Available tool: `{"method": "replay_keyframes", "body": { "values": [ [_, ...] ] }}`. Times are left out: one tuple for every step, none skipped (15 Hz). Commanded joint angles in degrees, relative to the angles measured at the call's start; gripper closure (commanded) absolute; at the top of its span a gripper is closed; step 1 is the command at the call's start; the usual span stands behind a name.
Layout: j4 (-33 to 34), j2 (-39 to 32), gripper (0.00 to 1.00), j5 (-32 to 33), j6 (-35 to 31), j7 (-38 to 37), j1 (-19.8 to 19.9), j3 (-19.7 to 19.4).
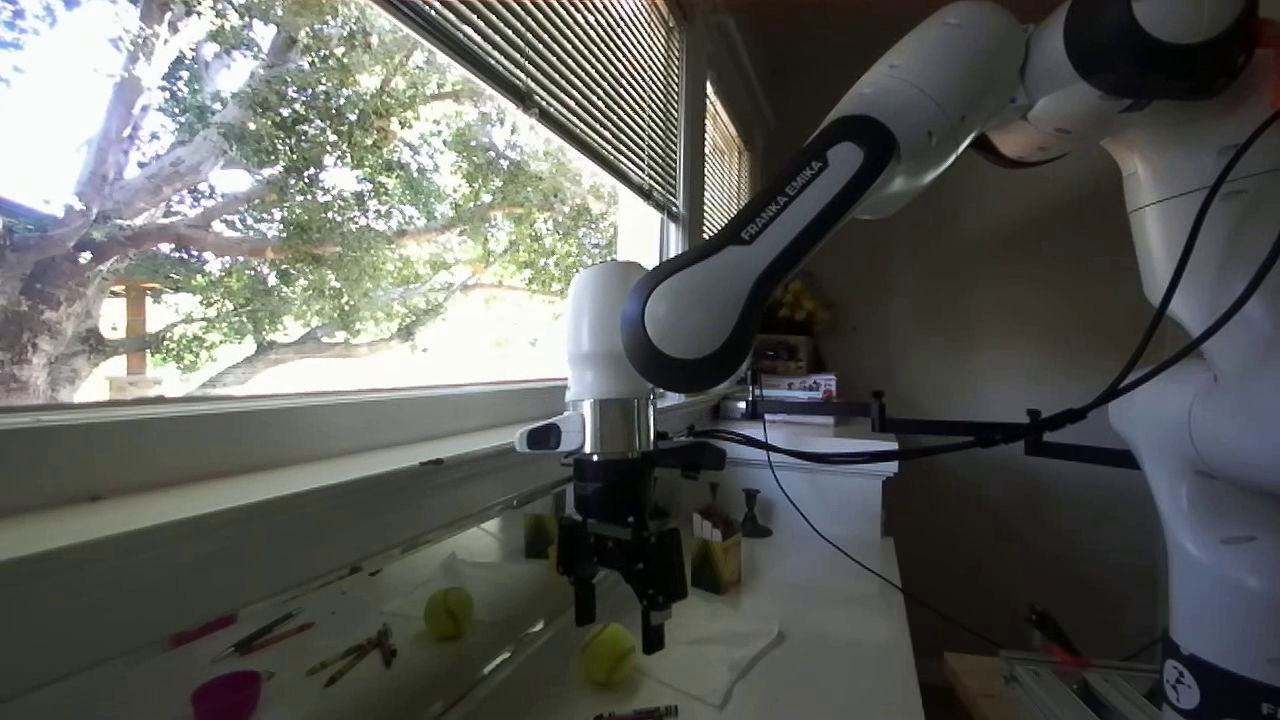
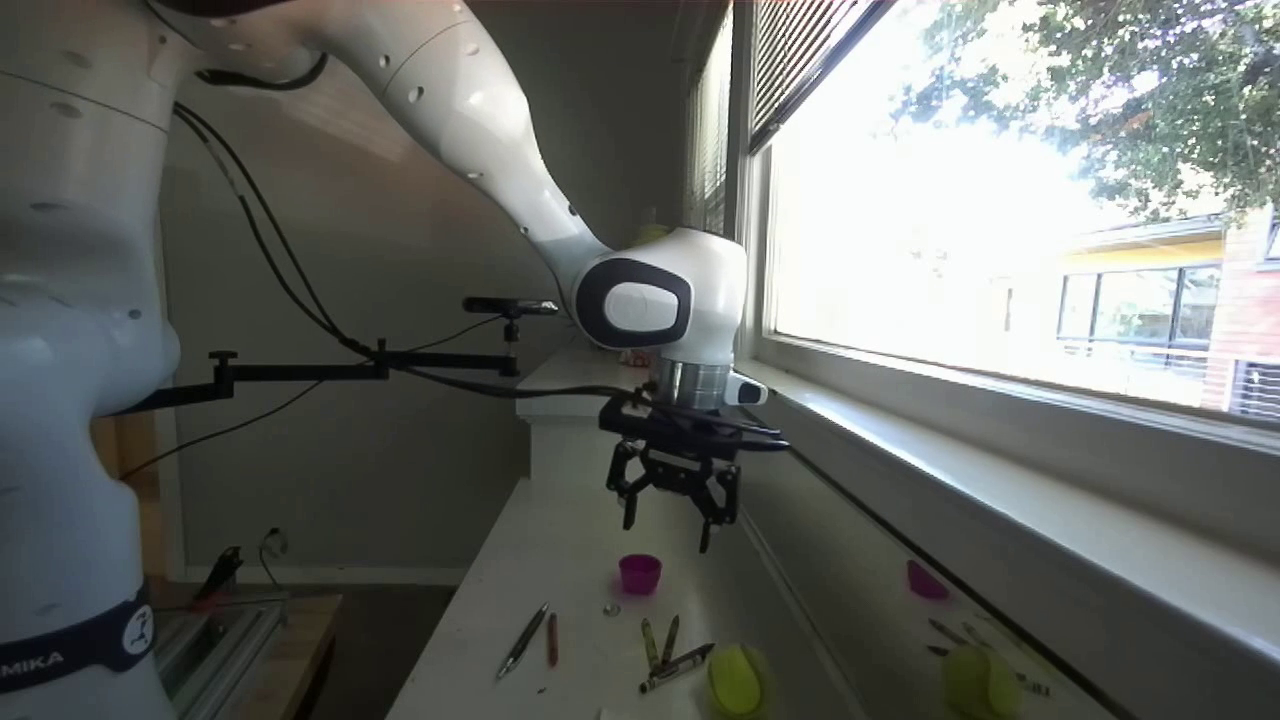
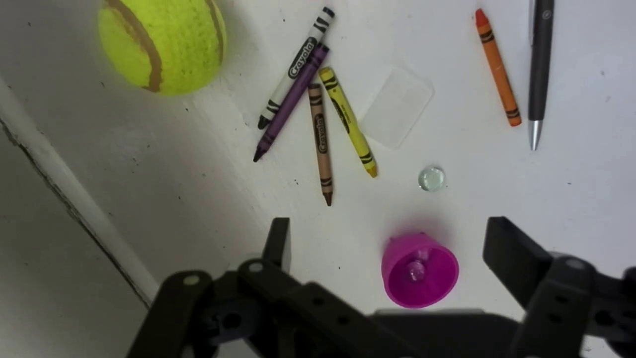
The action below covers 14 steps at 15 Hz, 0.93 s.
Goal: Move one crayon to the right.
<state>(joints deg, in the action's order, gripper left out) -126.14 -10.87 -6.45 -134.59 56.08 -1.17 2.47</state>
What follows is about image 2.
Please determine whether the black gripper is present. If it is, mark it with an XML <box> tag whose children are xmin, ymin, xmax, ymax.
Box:
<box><xmin>596</xmin><ymin>389</ymin><xmax>791</xmax><ymax>554</ymax></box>

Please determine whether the grey crayon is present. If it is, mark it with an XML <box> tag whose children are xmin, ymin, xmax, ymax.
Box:
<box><xmin>635</xmin><ymin>650</ymin><xmax>703</xmax><ymax>699</ymax></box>

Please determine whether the magenta plastic cup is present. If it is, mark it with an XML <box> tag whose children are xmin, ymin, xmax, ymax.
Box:
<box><xmin>616</xmin><ymin>552</ymin><xmax>667</xmax><ymax>599</ymax></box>

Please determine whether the yellow tennis ball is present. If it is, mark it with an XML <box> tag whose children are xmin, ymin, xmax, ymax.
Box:
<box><xmin>703</xmin><ymin>638</ymin><xmax>771</xmax><ymax>720</ymax></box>

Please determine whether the black and silver pen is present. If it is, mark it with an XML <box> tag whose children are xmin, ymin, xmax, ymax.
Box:
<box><xmin>493</xmin><ymin>606</ymin><xmax>547</xmax><ymax>688</ymax></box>

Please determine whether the dark mesh window blind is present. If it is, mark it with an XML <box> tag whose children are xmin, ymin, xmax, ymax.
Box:
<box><xmin>741</xmin><ymin>0</ymin><xmax>900</xmax><ymax>152</ymax></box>

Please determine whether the wooden side table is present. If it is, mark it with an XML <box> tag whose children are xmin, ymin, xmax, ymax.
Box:
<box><xmin>150</xmin><ymin>578</ymin><xmax>349</xmax><ymax>720</ymax></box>

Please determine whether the black clamp tool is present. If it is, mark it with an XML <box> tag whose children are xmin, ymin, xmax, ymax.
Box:
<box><xmin>197</xmin><ymin>540</ymin><xmax>248</xmax><ymax>606</ymax></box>

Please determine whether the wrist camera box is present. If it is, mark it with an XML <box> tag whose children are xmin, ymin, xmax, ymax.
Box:
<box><xmin>716</xmin><ymin>376</ymin><xmax>771</xmax><ymax>411</ymax></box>

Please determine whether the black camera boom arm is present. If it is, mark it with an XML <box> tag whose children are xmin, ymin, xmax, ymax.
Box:
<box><xmin>116</xmin><ymin>293</ymin><xmax>565</xmax><ymax>418</ymax></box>

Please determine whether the window with frame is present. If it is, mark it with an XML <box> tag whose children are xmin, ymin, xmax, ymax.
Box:
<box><xmin>725</xmin><ymin>0</ymin><xmax>1280</xmax><ymax>565</ymax></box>

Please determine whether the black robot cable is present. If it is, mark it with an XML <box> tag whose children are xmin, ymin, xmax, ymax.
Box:
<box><xmin>171</xmin><ymin>101</ymin><xmax>631</xmax><ymax>403</ymax></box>

